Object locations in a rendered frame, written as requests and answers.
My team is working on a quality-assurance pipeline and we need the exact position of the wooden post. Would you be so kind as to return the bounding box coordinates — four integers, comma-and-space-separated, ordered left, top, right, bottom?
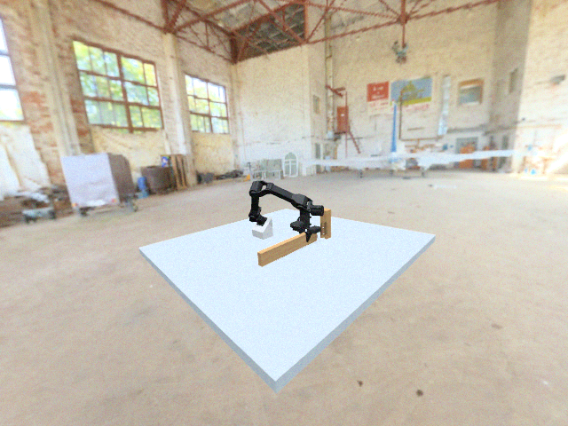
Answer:
319, 209, 331, 240

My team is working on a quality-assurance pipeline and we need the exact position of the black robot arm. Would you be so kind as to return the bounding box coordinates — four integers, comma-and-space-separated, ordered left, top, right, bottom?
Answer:
248, 180, 324, 232

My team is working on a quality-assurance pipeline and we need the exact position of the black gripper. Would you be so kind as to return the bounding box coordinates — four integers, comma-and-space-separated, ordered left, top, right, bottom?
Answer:
298, 216, 321, 242

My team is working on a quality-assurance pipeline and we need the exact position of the light wooden board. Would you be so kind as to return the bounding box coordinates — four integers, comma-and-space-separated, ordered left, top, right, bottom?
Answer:
257, 233, 318, 267

